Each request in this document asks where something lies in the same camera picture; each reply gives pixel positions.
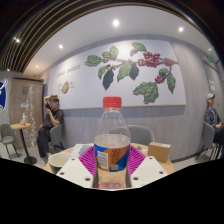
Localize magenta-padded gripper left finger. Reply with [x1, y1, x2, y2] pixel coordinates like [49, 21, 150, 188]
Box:
[55, 145, 98, 189]

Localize clear red-capped drink bottle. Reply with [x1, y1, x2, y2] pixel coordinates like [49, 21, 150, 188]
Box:
[93, 96, 132, 190]

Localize coffee branch wall mural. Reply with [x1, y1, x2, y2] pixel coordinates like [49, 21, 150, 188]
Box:
[56, 39, 187, 110]

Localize white paper with grey print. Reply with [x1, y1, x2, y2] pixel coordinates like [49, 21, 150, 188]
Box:
[70, 143, 94, 158]

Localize person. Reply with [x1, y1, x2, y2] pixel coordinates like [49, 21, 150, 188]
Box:
[204, 92, 224, 144]
[36, 94, 65, 159]

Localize dark mug with white inside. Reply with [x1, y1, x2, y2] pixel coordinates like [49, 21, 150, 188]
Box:
[48, 152, 74, 175]

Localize round ceiling spot lights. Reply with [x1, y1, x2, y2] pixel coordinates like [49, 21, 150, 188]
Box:
[13, 19, 213, 51]

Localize small brown cardboard box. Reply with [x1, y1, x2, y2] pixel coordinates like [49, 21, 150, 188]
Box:
[147, 141, 172, 163]

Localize small round wooden side table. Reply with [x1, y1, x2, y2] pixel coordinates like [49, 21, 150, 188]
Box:
[10, 122, 38, 165]

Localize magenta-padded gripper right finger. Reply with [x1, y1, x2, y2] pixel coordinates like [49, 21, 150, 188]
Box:
[127, 145, 169, 189]

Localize blue wall sign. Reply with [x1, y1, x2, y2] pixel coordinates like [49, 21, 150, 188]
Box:
[0, 79, 9, 111]

